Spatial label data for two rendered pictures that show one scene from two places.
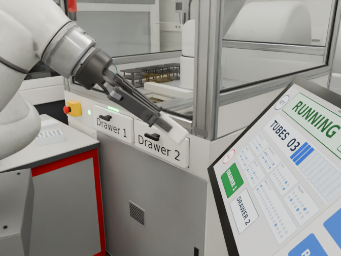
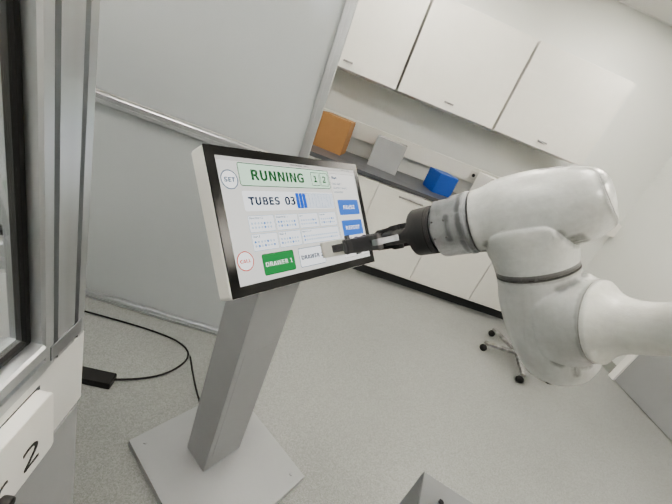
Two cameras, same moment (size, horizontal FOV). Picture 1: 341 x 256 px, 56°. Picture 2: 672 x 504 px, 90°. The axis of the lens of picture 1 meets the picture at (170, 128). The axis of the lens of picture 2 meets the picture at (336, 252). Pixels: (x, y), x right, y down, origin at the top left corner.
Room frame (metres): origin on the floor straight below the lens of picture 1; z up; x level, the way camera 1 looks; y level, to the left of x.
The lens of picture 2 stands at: (1.10, 0.32, 1.37)
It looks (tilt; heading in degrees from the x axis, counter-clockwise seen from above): 24 degrees down; 212
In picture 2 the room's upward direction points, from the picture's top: 22 degrees clockwise
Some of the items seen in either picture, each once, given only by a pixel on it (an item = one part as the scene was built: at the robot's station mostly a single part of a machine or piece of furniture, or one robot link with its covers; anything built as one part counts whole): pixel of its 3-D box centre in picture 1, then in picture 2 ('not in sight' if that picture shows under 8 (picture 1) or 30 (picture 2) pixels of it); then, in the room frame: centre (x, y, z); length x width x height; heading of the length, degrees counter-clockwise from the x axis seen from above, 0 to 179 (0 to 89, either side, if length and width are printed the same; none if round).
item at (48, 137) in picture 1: (48, 137); not in sight; (1.42, 0.58, 0.78); 0.12 x 0.08 x 0.04; 118
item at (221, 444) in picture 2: not in sight; (250, 370); (0.47, -0.21, 0.51); 0.50 x 0.45 x 1.02; 90
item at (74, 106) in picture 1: (73, 108); not in sight; (1.58, 0.50, 0.88); 0.07 x 0.05 x 0.07; 44
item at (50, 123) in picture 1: (44, 124); not in sight; (1.64, 0.68, 0.77); 0.13 x 0.09 x 0.02; 134
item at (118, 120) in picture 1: (112, 123); not in sight; (1.35, 0.26, 0.87); 0.29 x 0.02 x 0.11; 44
